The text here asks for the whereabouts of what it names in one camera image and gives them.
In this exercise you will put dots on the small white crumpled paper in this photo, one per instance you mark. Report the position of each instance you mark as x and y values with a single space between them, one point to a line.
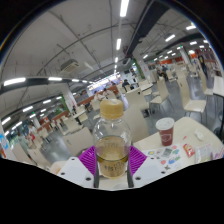
199 135

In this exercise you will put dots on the beige chairs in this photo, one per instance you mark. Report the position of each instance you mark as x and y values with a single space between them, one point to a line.
196 93

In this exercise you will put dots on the person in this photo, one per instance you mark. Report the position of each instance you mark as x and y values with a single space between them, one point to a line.
126 83
100 95
202 65

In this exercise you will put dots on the pink printed sign card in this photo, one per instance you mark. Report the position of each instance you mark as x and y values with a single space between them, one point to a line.
219 153

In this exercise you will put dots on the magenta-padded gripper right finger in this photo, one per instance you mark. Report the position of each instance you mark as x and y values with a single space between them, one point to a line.
150 168

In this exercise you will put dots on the red paper cup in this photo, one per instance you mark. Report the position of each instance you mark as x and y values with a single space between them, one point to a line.
165 133

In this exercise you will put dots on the small red sauce packet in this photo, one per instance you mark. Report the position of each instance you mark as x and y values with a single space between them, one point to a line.
188 150

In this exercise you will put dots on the clear bottle with tan cap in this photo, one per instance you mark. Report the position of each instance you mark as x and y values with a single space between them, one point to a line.
112 146

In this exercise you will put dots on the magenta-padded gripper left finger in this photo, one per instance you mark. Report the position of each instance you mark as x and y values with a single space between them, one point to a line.
76 168

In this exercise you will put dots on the ceiling lights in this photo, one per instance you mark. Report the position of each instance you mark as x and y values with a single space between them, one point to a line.
124 6

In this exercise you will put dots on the ceiling air conditioner unit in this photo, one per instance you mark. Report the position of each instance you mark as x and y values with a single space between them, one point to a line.
70 65

